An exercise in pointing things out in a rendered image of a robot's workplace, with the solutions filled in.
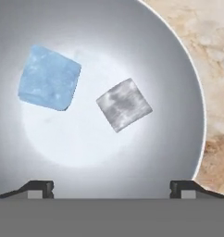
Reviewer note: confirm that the light blue ice cube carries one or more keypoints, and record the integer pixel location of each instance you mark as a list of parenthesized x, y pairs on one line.
[(49, 77)]

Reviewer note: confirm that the grey ice cube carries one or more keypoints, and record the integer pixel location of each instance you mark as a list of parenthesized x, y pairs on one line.
[(124, 105)]

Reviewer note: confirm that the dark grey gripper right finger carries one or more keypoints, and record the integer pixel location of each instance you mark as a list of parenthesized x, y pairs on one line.
[(186, 186)]

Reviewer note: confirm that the white ice bowl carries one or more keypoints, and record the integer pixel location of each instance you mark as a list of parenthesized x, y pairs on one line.
[(86, 148)]

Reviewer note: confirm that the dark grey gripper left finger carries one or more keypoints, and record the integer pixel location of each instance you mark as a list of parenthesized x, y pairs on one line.
[(36, 186)]

